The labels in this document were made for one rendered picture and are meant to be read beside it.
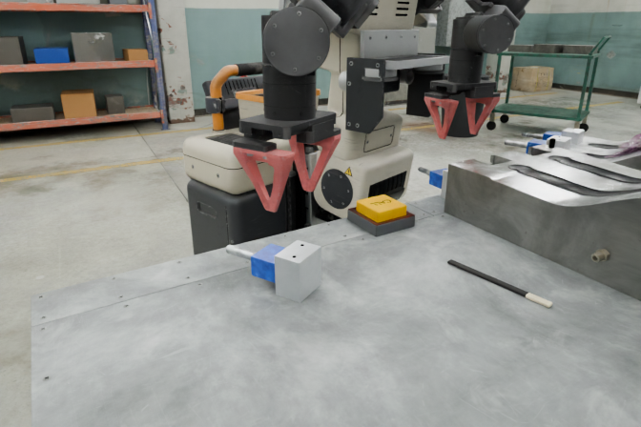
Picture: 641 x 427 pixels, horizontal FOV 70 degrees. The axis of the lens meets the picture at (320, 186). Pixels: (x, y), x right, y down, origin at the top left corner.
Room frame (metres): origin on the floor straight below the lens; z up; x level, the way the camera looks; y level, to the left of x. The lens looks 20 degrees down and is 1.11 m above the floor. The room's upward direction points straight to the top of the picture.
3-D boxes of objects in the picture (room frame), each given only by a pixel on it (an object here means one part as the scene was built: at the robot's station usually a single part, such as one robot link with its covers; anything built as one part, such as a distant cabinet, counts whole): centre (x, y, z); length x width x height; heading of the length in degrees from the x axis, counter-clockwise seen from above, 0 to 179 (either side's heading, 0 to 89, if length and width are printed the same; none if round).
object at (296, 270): (0.52, 0.07, 0.83); 0.13 x 0.05 x 0.05; 59
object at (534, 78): (8.36, -3.80, 0.20); 0.63 x 0.44 x 0.40; 118
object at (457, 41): (0.82, -0.26, 1.10); 0.07 x 0.06 x 0.07; 7
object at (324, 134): (0.52, 0.02, 0.96); 0.07 x 0.07 x 0.09; 59
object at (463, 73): (0.82, -0.25, 1.04); 0.10 x 0.07 x 0.07; 118
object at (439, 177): (0.86, -0.24, 0.83); 0.13 x 0.05 x 0.05; 29
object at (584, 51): (4.96, -2.41, 0.50); 0.98 x 0.55 x 1.01; 53
